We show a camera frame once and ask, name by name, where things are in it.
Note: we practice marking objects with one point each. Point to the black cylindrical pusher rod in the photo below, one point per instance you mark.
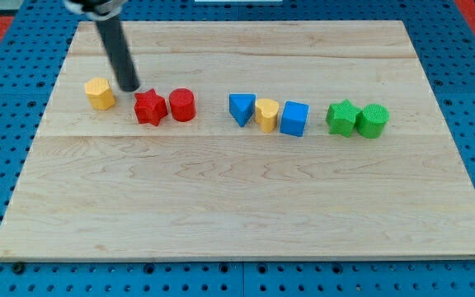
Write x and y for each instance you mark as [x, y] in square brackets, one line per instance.
[117, 49]

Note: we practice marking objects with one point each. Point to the silver rod mount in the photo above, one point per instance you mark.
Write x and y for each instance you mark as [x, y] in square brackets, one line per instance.
[95, 10]

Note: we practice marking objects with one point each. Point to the yellow hexagon block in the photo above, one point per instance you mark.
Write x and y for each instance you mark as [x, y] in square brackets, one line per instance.
[99, 94]

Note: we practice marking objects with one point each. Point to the red star block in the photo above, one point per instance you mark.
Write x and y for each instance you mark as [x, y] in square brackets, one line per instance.
[150, 107]

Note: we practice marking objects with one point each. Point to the green star block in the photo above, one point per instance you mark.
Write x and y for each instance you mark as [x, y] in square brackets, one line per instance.
[341, 118]

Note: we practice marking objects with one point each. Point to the red cylinder block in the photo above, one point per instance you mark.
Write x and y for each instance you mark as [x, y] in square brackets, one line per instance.
[182, 104]

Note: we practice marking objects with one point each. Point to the blue triangle block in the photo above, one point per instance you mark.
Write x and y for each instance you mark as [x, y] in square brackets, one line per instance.
[242, 107]

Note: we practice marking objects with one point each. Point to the wooden board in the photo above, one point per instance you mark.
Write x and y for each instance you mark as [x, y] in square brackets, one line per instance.
[97, 186]

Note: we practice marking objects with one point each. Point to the yellow heart block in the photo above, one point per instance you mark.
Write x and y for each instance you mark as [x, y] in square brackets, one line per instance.
[266, 114]

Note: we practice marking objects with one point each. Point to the blue cube block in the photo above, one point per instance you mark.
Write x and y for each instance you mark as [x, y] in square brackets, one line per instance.
[294, 118]

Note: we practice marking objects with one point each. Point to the green cylinder block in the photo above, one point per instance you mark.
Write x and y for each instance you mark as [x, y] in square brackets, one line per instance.
[372, 120]

